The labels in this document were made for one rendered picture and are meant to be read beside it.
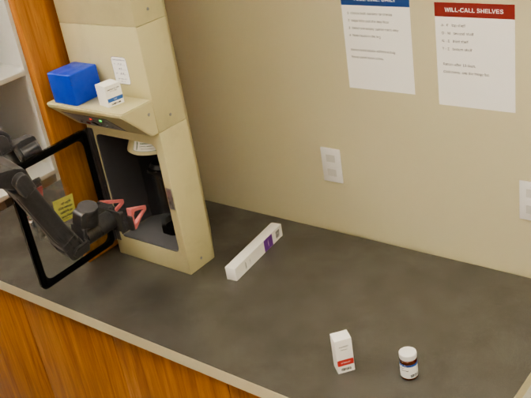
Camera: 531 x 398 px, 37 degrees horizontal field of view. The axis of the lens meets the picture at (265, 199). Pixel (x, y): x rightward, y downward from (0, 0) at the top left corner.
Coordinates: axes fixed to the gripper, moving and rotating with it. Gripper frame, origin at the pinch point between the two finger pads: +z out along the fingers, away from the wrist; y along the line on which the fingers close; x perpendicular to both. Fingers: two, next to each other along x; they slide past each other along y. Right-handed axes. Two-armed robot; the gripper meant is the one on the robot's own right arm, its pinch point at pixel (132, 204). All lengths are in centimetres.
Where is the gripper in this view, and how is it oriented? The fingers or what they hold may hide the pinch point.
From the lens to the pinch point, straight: 243.0
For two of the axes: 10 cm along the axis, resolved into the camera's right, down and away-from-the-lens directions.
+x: 1.5, 8.7, 4.7
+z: 6.0, -4.5, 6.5
